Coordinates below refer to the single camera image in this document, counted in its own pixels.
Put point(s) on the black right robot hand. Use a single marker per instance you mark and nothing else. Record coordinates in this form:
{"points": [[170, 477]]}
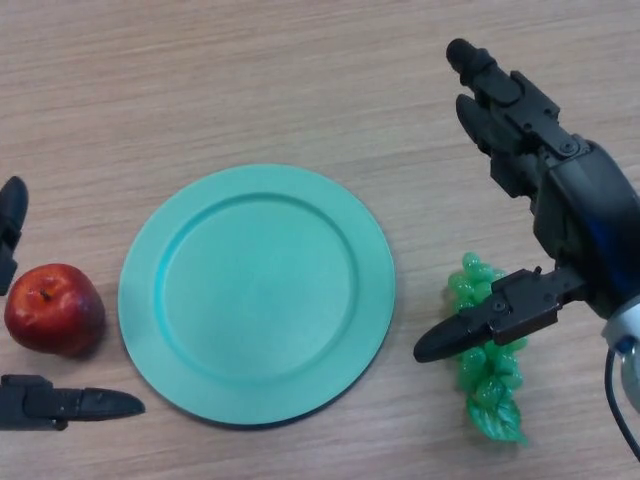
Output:
{"points": [[570, 205]]}

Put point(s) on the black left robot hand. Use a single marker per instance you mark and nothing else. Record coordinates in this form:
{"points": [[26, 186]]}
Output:
{"points": [[35, 402]]}

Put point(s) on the green grape bunch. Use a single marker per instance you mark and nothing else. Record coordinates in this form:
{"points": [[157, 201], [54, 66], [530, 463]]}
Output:
{"points": [[490, 377]]}

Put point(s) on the green round plate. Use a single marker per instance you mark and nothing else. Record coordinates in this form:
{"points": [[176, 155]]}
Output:
{"points": [[257, 300]]}

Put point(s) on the red apple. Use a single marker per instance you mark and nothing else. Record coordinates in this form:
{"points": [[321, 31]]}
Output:
{"points": [[52, 310]]}

